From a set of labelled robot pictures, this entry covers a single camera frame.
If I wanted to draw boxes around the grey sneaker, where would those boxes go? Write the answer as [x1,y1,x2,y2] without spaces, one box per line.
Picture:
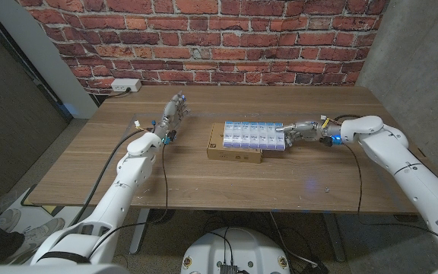
[0,208,22,233]
[4,217,66,263]

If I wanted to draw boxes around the black floor power adapter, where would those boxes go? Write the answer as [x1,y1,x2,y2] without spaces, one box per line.
[298,258,330,274]

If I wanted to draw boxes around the grey metal table leg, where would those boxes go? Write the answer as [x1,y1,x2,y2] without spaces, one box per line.
[129,208,151,255]
[323,212,348,263]

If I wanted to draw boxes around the brown cardboard packing box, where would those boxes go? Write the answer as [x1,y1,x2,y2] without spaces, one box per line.
[206,122,264,164]

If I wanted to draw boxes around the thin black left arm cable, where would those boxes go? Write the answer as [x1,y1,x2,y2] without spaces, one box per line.
[87,141,170,258]

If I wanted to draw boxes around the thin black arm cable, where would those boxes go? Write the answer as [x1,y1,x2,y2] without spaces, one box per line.
[342,143,438,254]
[87,141,170,258]

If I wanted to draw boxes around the white blue pill organizer box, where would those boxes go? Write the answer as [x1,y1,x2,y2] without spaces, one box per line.
[222,120,287,151]

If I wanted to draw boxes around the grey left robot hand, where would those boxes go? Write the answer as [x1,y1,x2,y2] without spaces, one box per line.
[154,91,189,140]

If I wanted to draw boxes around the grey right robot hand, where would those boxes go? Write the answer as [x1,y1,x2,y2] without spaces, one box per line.
[281,120,326,148]

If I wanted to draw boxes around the black power strip cord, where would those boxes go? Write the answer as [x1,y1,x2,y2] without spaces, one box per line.
[104,87,132,99]

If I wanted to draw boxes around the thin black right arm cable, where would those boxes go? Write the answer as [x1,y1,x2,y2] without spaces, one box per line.
[342,143,438,254]

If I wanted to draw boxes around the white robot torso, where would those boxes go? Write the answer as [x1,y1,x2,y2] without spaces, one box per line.
[179,227,291,274]

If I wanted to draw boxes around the red brick printed backdrop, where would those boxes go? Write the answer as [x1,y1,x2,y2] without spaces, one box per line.
[15,0,389,95]

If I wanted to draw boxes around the white power strip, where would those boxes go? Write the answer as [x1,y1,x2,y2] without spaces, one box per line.
[110,78,143,93]

